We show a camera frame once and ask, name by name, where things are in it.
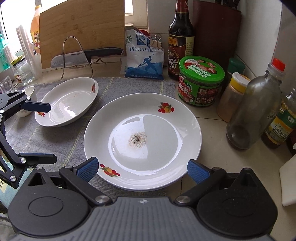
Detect white bowl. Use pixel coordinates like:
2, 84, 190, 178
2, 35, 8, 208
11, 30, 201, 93
16, 85, 36, 118

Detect white fruit plate back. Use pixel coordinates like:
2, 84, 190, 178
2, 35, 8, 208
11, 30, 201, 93
35, 77, 99, 127

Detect white plate with burnt stain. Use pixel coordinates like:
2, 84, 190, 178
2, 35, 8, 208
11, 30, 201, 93
84, 93, 202, 191

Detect glass mug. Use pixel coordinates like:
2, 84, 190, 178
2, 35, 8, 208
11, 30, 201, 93
0, 76, 15, 93

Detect grey teal dish mat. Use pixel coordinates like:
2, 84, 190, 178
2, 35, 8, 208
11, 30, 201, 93
0, 77, 176, 207

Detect glass jar green lid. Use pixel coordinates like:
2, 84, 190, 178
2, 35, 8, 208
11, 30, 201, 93
11, 55, 34, 86

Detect tall plastic bag roll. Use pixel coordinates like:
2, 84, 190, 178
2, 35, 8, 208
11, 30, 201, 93
16, 25, 42, 79

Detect green dish soap bottle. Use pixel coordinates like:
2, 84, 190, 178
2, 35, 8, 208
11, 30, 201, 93
0, 34, 10, 72

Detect orange cooking wine jug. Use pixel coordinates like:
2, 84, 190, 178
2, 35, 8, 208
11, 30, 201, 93
30, 5, 43, 54

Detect yellow lid spice jar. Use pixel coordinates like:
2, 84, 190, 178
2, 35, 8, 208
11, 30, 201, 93
217, 72, 250, 123

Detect white plastic box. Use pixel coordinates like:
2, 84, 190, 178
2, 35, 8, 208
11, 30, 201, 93
279, 155, 296, 206

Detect bamboo cutting board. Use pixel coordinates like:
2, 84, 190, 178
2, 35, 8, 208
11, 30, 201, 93
40, 1, 125, 69

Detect clear glass bottle red cap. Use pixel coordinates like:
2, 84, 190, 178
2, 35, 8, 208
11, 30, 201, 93
226, 58, 285, 150

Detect yellow label oil bottle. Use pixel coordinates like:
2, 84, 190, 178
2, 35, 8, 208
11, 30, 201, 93
261, 88, 295, 149

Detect green lid sauce jar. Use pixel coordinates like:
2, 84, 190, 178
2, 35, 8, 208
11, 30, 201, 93
178, 56, 225, 107

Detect green cap small jar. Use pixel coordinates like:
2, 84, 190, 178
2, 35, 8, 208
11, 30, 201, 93
227, 58, 246, 77

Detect white blue salt bag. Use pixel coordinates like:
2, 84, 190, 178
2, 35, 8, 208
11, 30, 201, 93
122, 29, 165, 80

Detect dark vinegar bottle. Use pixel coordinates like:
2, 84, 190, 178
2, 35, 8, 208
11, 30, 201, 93
168, 0, 195, 80

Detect binder clips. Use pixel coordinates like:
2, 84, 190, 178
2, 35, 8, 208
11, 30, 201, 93
149, 34, 162, 49

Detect dark red knife block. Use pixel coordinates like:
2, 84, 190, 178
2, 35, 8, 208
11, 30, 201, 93
192, 1, 242, 69

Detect wire cutting board rack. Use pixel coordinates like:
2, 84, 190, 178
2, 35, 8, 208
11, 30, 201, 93
60, 36, 107, 80

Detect kitchen knife black handle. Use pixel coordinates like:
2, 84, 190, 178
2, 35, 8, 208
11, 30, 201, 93
50, 47, 124, 68

